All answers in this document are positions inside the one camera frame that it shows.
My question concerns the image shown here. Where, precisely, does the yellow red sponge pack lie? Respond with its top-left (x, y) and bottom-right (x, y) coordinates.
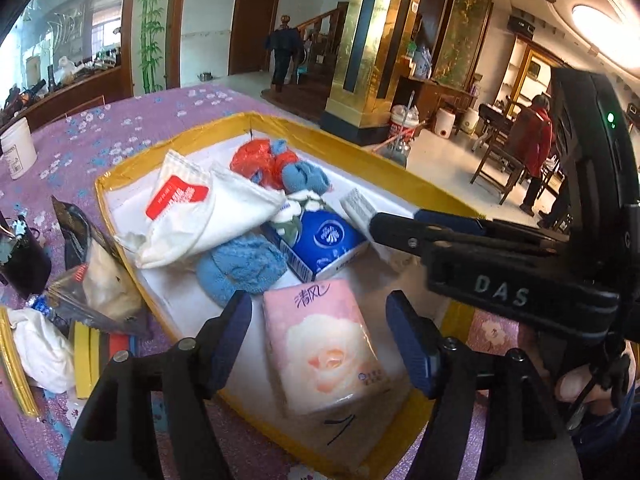
top-left (70, 322), bottom-right (138, 400)

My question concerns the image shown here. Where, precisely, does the multicolour sponge strips pack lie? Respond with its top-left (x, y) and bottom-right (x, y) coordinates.
top-left (0, 306), bottom-right (40, 419)

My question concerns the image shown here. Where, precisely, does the black foil snack bag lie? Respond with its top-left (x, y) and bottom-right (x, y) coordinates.
top-left (46, 197), bottom-right (152, 340)

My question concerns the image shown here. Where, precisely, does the white bag red label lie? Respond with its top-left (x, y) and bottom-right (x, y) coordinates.
top-left (145, 150), bottom-right (212, 221)

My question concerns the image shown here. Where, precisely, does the blue knitted cloth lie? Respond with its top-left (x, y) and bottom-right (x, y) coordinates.
top-left (195, 232), bottom-right (288, 307)

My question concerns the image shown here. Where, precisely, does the wooden cabinet counter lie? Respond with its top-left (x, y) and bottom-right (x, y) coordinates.
top-left (1, 66), bottom-right (132, 132)

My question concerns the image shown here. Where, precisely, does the person right hand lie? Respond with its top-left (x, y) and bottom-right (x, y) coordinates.
top-left (554, 365), bottom-right (616, 422)

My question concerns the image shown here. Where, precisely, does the white cloth bundle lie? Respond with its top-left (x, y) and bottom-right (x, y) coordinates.
top-left (6, 308), bottom-right (75, 394)

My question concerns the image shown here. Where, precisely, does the person in red jacket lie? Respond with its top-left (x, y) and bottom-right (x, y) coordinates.
top-left (508, 93), bottom-right (554, 217)

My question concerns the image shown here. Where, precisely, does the black cup with clips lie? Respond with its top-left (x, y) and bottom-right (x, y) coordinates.
top-left (1, 214), bottom-right (52, 299)

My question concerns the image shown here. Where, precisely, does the lemon print tissue pack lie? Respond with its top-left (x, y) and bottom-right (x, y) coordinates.
top-left (340, 188), bottom-right (378, 244)

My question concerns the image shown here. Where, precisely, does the pink rose tissue pack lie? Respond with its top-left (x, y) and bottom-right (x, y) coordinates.
top-left (262, 278), bottom-right (388, 415)

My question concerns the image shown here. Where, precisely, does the red bag blue cloth bundle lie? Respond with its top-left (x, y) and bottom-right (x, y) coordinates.
top-left (230, 139), bottom-right (331, 195)

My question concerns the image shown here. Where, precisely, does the white towel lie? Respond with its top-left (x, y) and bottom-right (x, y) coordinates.
top-left (115, 164), bottom-right (285, 270)

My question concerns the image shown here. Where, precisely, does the person in dark clothes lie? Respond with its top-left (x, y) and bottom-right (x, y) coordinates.
top-left (265, 14), bottom-right (304, 93)

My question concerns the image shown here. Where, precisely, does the blue Vinda tissue pack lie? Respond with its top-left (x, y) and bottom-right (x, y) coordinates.
top-left (260, 200), bottom-right (369, 283)

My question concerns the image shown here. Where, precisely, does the wooden chair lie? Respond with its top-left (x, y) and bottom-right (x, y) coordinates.
top-left (470, 103), bottom-right (525, 205)

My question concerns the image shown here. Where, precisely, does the white plastic jar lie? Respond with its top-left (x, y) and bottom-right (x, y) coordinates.
top-left (1, 117), bottom-right (37, 180)

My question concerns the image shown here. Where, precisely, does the purple floral tablecloth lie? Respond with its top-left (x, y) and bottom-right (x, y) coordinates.
top-left (1, 84), bottom-right (532, 479)

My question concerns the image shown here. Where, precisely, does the yellow rimmed white tray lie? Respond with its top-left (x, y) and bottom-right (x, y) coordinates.
top-left (96, 113), bottom-right (473, 479)

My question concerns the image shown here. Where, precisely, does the brown wooden door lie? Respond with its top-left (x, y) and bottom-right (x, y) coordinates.
top-left (228, 0), bottom-right (279, 75)

